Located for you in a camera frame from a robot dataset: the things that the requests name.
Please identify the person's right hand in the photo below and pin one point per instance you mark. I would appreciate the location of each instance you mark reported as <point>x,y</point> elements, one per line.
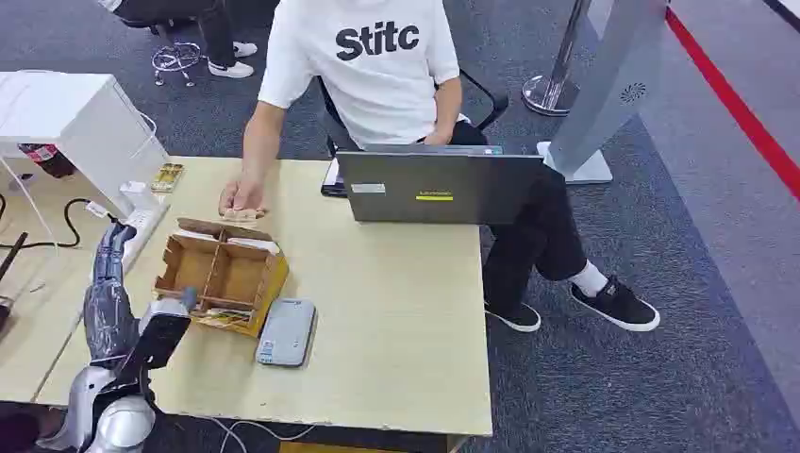
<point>242,194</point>

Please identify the person's left hand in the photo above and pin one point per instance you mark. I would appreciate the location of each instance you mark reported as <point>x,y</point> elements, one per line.
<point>439,137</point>

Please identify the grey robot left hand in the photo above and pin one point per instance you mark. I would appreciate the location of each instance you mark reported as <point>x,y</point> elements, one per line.
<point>109,319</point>

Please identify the small cards bundle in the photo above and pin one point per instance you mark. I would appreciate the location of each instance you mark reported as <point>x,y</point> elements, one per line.
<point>240,214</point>

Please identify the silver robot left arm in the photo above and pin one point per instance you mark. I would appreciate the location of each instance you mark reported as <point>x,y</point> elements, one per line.
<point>119,425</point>

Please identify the grey laptop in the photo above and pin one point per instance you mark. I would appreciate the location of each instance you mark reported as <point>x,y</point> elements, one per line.
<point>437,187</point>

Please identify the white cards stack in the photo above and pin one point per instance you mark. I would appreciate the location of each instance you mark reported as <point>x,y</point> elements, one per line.
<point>253,244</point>

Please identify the black office chair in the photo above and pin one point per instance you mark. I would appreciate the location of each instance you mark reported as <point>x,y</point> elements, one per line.
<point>481,94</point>

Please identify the yellow snack pack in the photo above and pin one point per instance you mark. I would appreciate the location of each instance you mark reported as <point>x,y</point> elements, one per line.
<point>167,177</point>

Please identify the wooden card box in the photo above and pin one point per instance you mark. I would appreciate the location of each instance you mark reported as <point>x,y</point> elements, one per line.
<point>231,275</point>

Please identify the seated person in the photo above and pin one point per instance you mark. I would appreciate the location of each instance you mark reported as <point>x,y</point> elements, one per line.
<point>375,81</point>

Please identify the black phone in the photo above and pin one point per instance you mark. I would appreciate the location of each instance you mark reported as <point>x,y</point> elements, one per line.
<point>331,181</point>

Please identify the white power strip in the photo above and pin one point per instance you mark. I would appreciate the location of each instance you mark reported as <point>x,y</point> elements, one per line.
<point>142,219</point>

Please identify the printed cards stack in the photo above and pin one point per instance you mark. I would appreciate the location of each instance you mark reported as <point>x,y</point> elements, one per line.
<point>222,317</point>

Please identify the grey flat card reader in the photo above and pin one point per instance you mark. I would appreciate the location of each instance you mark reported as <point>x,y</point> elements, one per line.
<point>286,332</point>

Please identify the chrome chair base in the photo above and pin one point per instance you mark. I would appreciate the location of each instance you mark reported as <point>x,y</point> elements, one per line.
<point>177,59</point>

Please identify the person in background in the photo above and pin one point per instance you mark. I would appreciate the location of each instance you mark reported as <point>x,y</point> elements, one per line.
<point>206,31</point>

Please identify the dark cola bottle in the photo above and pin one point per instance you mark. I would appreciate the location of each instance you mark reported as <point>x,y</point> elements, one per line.
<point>50,159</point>

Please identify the grey kiosk stand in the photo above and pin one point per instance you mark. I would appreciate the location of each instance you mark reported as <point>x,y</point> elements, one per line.
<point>606,94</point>

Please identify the white cabinet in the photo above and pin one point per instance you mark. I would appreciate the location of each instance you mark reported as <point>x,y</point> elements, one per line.
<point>75,125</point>

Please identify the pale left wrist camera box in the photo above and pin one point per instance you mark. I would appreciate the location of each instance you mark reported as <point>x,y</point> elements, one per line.
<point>159,337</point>

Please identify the chrome stanchion post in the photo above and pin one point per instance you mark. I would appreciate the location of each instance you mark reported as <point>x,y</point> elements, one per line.
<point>556,81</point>

